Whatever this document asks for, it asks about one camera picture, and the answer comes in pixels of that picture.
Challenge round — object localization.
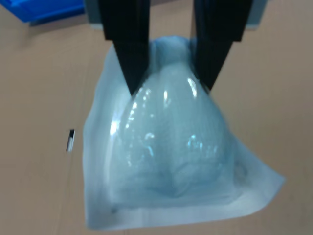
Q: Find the white gauze packet clear wrap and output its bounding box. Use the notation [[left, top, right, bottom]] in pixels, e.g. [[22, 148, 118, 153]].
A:
[[83, 35, 287, 232]]

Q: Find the blue bin holding syringe packets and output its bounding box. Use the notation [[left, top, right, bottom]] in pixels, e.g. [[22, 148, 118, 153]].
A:
[[0, 0, 88, 26]]

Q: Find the brown cardboard sheet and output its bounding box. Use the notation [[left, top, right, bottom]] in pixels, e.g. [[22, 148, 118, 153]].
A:
[[0, 0, 313, 235]]

